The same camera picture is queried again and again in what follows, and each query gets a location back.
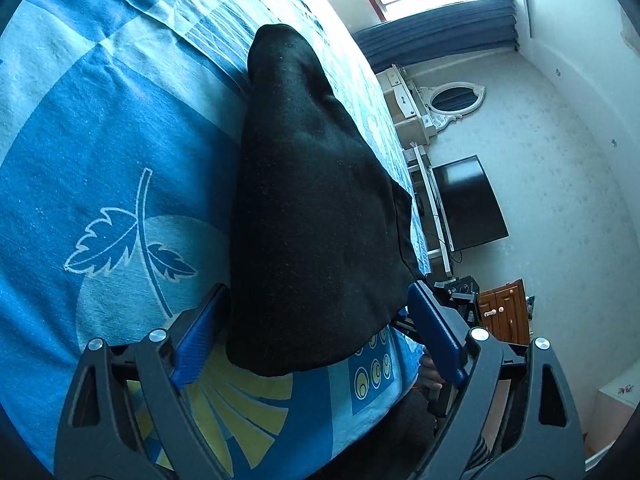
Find white dressing table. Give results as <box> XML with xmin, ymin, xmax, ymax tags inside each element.
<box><xmin>375</xmin><ymin>64</ymin><xmax>427</xmax><ymax>144</ymax></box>

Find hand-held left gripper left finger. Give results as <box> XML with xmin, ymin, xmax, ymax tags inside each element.
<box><xmin>54</xmin><ymin>282</ymin><xmax>236</xmax><ymax>480</ymax></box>

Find black pants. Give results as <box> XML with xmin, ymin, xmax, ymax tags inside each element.
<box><xmin>225</xmin><ymin>24</ymin><xmax>426</xmax><ymax>377</ymax></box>

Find black television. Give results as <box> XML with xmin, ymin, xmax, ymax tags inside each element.
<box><xmin>432</xmin><ymin>155</ymin><xmax>510</xmax><ymax>252</ymax></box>

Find white television cabinet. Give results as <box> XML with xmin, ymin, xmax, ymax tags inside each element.
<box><xmin>407</xmin><ymin>142</ymin><xmax>457</xmax><ymax>282</ymax></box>

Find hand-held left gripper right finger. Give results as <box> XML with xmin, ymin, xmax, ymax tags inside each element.
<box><xmin>407</xmin><ymin>280</ymin><xmax>587</xmax><ymax>480</ymax></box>

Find person's dark clothing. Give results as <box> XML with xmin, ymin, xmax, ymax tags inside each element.
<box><xmin>320</xmin><ymin>390</ymin><xmax>442</xmax><ymax>480</ymax></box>

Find blue leaf-patterned bed sheet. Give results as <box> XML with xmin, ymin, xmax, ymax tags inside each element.
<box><xmin>0</xmin><ymin>0</ymin><xmax>433</xmax><ymax>480</ymax></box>

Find dark blue curtain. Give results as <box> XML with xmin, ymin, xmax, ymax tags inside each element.
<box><xmin>352</xmin><ymin>0</ymin><xmax>519</xmax><ymax>76</ymax></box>

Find brown wooden cabinet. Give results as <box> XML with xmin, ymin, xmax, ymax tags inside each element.
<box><xmin>477</xmin><ymin>279</ymin><xmax>532</xmax><ymax>347</ymax></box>

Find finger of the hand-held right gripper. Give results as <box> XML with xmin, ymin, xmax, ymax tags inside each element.
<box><xmin>392</xmin><ymin>310</ymin><xmax>419</xmax><ymax>334</ymax></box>

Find white pink storage box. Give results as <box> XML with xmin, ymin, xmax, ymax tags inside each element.
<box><xmin>585</xmin><ymin>377</ymin><xmax>639</xmax><ymax>461</ymax></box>

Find oval white-framed mirror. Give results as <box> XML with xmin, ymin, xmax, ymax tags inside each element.
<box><xmin>417</xmin><ymin>82</ymin><xmax>486</xmax><ymax>134</ymax></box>

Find person's right hand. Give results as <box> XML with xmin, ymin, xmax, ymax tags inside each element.
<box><xmin>417</xmin><ymin>352</ymin><xmax>444</xmax><ymax>397</ymax></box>

